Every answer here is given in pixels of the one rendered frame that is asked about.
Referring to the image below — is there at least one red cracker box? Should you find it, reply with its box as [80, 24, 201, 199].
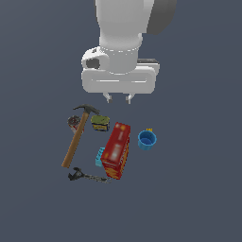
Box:
[100, 121, 131, 181]

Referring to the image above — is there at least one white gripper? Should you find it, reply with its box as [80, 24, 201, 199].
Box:
[80, 58, 161, 105]

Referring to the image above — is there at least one light blue toy brick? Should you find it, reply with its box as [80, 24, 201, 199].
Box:
[95, 147, 106, 169]

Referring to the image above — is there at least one red soup can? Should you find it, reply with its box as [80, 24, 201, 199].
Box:
[66, 114, 83, 134]

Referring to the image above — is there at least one black adjustable wrench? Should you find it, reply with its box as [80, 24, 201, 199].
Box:
[67, 166, 112, 184]

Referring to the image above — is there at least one blue cup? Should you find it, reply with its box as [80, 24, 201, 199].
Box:
[137, 128, 158, 151]

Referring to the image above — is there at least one wooden handle claw hammer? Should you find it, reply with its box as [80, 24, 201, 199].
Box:
[60, 104, 101, 169]

